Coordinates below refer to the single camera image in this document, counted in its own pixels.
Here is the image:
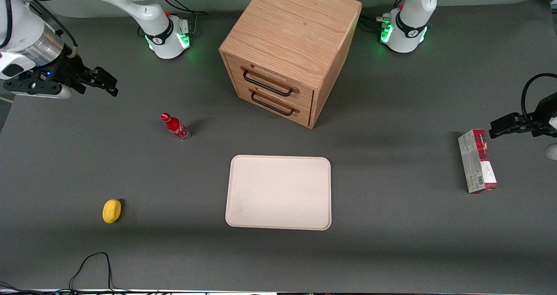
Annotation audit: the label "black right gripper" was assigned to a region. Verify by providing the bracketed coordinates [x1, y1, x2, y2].
[41, 45, 119, 97]

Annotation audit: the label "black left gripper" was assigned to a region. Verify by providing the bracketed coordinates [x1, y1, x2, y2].
[489, 92, 557, 139]

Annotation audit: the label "black metal drawer handle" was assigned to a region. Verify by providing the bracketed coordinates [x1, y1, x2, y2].
[250, 91, 296, 116]
[242, 69, 295, 97]

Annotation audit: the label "wooden drawer with shelf-side handle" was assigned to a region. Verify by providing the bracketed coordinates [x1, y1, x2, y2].
[223, 53, 315, 110]

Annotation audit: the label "wooden drawer cabinet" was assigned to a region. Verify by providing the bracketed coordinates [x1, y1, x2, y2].
[219, 0, 362, 129]

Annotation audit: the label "wooden drawer near cabinet base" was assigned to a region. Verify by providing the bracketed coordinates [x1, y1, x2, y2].
[233, 78, 313, 128]

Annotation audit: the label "grey and red carton box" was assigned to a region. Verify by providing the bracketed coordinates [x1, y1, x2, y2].
[457, 129, 499, 194]

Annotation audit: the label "red cola bottle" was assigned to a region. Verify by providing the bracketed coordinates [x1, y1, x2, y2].
[161, 112, 191, 141]

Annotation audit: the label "yellow lemon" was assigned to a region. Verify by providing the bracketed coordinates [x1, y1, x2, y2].
[102, 199, 123, 224]

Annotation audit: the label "beige plastic tray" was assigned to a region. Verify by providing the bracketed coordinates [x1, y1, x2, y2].
[225, 155, 332, 231]

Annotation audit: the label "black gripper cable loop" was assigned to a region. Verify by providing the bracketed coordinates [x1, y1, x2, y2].
[520, 73, 557, 122]

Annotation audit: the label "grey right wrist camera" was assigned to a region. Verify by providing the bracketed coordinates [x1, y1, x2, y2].
[3, 78, 73, 100]

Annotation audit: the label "black arm base cables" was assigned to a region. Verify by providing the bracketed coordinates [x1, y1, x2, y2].
[360, 0, 408, 34]
[162, 0, 208, 37]

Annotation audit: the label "black cable loop on table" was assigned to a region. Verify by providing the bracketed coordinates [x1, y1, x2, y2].
[0, 251, 174, 295]

